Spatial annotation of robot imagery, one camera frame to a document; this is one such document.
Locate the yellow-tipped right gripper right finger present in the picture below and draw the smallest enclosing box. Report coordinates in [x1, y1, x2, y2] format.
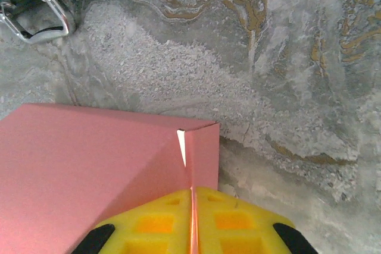
[195, 187, 320, 254]

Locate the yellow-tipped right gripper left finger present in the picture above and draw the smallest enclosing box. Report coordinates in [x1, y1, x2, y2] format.
[70, 188, 193, 254]

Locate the pink paper box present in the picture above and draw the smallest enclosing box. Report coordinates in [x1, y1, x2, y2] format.
[0, 102, 220, 254]

